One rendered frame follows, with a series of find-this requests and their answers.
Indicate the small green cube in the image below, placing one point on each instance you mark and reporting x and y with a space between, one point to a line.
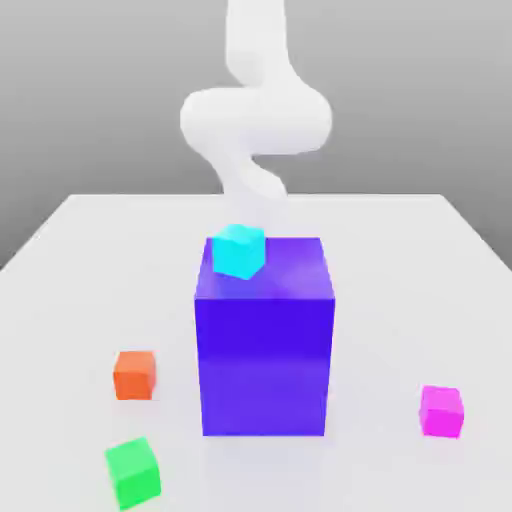
134 474

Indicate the large purple box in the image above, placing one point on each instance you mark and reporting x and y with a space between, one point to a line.
264 360

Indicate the small cyan cube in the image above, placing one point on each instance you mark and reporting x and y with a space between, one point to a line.
238 252

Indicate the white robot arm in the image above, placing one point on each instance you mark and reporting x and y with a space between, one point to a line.
256 120

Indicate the small magenta cube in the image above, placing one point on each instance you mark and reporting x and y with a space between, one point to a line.
441 412

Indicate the small orange cube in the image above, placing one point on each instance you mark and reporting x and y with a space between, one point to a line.
134 376

